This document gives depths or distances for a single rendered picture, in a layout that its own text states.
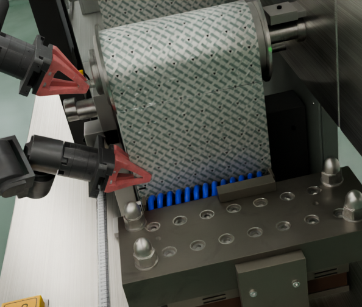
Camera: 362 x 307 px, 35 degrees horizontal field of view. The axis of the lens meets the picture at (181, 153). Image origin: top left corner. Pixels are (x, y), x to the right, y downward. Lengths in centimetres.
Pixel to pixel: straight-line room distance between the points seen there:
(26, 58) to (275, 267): 48
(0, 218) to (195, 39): 222
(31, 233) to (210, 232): 46
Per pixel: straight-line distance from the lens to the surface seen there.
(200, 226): 90
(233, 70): 90
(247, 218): 90
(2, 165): 88
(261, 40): 90
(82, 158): 92
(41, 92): 90
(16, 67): 89
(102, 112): 98
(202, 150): 95
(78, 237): 116
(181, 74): 88
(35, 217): 126
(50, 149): 91
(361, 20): 73
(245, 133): 95
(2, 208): 305
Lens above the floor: 160
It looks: 32 degrees down
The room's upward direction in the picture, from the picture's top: 12 degrees counter-clockwise
